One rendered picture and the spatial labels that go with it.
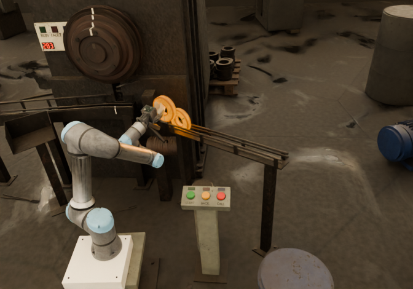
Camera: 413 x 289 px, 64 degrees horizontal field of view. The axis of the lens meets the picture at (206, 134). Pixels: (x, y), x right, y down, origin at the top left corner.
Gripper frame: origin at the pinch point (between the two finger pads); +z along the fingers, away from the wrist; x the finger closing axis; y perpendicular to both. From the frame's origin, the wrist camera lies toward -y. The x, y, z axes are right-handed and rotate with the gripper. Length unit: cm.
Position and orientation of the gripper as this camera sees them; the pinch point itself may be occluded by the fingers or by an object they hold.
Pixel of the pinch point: (163, 106)
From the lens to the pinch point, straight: 194.2
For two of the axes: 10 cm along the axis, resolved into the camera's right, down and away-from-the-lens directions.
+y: -2.0, -6.8, -7.0
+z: 5.3, -6.8, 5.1
